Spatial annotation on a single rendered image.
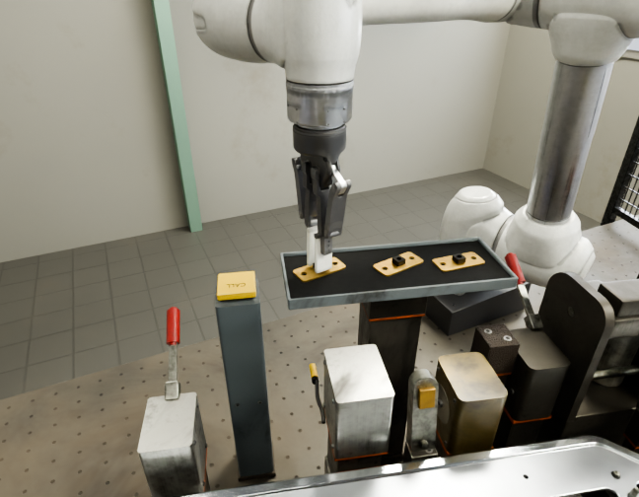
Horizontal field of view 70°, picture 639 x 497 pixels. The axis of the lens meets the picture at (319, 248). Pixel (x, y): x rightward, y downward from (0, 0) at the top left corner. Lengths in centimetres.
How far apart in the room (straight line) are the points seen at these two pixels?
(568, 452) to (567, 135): 62
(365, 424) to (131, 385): 76
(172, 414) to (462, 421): 41
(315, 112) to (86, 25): 259
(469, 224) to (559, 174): 28
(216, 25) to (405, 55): 319
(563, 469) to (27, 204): 315
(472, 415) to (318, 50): 52
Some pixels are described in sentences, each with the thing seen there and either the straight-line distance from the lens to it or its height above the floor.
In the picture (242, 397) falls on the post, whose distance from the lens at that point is 86.
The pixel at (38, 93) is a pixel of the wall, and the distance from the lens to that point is 318.
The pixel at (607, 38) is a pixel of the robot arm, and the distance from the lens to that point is 101.
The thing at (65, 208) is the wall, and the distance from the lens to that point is 339.
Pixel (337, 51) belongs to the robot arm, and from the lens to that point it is 59.
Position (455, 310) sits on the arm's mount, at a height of 79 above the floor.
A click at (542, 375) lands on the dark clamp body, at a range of 78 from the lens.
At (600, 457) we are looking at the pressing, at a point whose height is 100.
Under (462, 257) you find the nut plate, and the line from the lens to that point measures 81.
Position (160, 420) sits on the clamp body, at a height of 106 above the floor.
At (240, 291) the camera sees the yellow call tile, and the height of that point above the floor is 116.
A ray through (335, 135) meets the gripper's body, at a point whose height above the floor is 140.
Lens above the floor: 158
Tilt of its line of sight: 31 degrees down
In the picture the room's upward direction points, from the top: straight up
